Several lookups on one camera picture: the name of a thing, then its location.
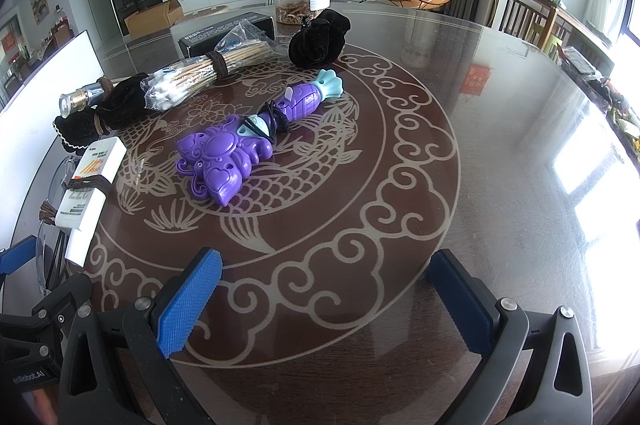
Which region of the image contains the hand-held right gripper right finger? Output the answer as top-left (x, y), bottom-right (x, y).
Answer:
top-left (427, 249), bottom-right (593, 425)

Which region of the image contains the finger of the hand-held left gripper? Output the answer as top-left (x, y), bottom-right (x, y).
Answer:
top-left (0, 235), bottom-right (41, 278)
top-left (30, 272), bottom-right (94, 341)

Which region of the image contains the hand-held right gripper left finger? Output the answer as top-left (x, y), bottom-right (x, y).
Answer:
top-left (57, 247), bottom-right (223, 425)

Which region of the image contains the white tube with orange print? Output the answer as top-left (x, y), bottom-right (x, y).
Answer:
top-left (54, 136), bottom-right (127, 267)

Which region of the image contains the black scrunchie with white trim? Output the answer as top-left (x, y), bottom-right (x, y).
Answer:
top-left (53, 112), bottom-right (110, 154)

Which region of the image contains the purple toy wand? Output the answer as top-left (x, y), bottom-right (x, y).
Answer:
top-left (175, 69), bottom-right (345, 208)

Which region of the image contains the gold cream tube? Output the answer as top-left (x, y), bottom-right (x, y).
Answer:
top-left (59, 78), bottom-right (112, 116)

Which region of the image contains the bag of wooden cotton swabs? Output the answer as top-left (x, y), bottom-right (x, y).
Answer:
top-left (141, 21), bottom-right (277, 113)

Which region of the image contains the white board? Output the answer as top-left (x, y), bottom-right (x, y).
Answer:
top-left (0, 30), bottom-right (107, 251)

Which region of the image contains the black cardboard box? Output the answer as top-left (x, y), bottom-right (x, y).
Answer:
top-left (177, 12), bottom-right (276, 58)

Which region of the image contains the open cardboard box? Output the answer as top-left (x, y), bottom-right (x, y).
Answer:
top-left (124, 0), bottom-right (184, 38)

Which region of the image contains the wooden sideboard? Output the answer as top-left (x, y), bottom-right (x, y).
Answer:
top-left (550, 0), bottom-right (640, 156)

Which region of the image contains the black cloth pouch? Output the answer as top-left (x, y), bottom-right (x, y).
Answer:
top-left (288, 9), bottom-right (352, 68)

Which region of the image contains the wooden chair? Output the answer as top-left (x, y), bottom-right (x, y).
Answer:
top-left (492, 0), bottom-right (559, 49)

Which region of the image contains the black hair tie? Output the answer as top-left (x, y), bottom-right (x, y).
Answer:
top-left (259, 101), bottom-right (292, 137)

